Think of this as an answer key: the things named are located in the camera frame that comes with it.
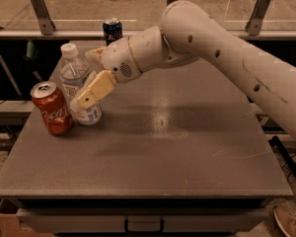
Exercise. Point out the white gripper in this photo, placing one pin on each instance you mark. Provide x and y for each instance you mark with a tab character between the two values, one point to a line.
118	60

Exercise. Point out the clear plastic water bottle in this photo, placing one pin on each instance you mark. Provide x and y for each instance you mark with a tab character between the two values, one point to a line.
73	74

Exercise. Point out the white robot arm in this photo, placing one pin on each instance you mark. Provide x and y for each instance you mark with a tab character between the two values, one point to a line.
187	33

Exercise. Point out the blue soda can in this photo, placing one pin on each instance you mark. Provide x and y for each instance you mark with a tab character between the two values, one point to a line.
112	28

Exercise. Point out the red coke can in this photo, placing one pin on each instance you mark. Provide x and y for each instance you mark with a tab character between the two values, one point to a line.
48	97

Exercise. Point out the cardboard box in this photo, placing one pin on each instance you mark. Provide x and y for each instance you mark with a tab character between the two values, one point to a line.
11	226

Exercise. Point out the left metal bracket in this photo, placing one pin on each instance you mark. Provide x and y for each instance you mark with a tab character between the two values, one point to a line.
45	23

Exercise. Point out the right metal bracket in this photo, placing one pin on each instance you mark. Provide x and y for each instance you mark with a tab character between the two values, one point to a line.
254	24

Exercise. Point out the grey drawer with handle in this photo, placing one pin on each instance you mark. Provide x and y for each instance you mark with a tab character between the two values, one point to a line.
215	220

